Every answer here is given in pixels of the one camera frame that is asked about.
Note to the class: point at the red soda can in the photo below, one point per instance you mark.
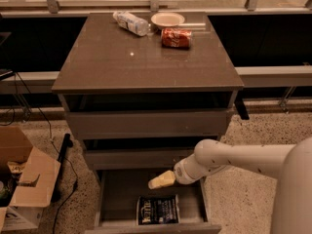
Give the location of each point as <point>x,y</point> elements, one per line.
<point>176,37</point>

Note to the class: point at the grey bottom drawer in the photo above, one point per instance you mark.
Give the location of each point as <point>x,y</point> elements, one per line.
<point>117,206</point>

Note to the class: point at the black bar on floor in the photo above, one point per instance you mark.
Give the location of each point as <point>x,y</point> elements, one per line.
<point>66,143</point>

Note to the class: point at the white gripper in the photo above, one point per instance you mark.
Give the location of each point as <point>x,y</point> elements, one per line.
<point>180,173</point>

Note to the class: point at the blue Kettle chip bag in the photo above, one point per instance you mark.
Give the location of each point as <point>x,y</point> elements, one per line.
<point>157,210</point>

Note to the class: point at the grey middle drawer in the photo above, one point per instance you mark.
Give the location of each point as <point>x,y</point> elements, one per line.
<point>135,158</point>

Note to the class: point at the grey top drawer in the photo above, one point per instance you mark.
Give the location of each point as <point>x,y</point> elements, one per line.
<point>100,125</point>

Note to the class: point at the black cabinet foot bar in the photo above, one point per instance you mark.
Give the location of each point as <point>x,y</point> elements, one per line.
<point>240,107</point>

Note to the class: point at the grey drawer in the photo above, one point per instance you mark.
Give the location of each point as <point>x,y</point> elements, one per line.
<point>117,206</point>
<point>100,125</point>
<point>135,158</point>

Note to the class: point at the clear plastic water bottle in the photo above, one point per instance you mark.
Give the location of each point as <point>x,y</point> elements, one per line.
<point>136,25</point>

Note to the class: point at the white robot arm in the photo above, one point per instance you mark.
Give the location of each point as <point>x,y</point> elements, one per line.
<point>289,164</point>

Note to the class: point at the white bowl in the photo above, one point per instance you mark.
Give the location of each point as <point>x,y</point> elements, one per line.
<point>163,20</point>

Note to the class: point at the brown cardboard box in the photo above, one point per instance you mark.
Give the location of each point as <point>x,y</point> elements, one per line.
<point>28,178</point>

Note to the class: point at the grey drawer cabinet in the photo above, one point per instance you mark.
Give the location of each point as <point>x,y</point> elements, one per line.
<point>111,70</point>

